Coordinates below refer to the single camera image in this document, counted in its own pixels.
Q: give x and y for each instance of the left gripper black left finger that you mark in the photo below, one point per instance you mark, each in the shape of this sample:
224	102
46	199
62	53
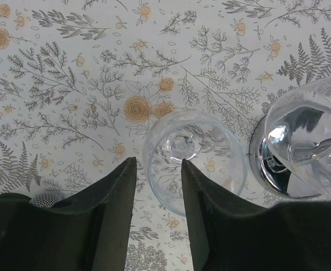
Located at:
86	231

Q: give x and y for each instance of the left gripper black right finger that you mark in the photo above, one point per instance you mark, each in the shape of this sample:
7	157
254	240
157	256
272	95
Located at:
227	232

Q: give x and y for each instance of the clear wine glass back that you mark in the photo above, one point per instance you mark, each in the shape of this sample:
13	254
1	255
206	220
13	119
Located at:
199	138

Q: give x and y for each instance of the ribbed stemmed wine glass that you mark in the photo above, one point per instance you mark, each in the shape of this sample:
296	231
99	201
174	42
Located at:
298	133

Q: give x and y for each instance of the chrome wine glass rack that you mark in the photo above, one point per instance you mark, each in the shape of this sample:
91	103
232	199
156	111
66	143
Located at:
271	173

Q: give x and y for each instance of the glitter silver microphone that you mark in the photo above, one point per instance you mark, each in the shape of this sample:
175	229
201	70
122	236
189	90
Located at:
47	199

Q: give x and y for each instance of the floral table cloth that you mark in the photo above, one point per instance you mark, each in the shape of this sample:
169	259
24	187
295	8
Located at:
83	82

